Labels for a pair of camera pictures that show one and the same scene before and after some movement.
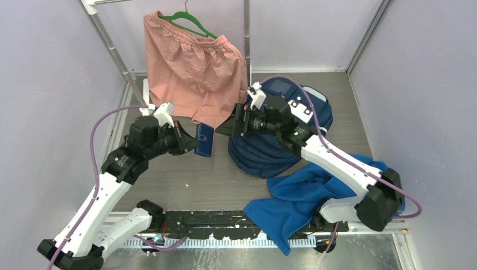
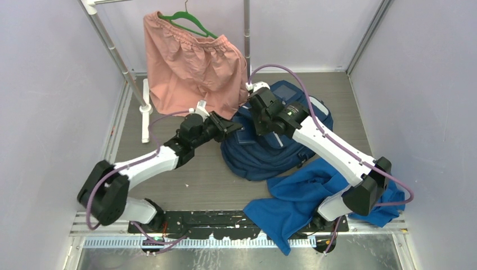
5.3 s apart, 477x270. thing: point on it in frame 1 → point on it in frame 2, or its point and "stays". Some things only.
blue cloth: (297, 194) stays
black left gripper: (187, 142) → (223, 126)
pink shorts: (196, 76) stays
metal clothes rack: (90, 6) stays
